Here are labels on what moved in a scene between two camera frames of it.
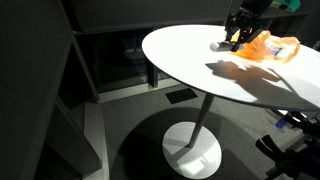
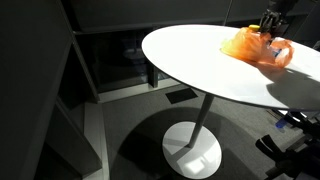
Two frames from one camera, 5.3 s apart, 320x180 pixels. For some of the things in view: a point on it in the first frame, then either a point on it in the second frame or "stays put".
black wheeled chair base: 300,161 stays put
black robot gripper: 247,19 -> 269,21
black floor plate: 180,95 stays put
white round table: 183,54 stays put
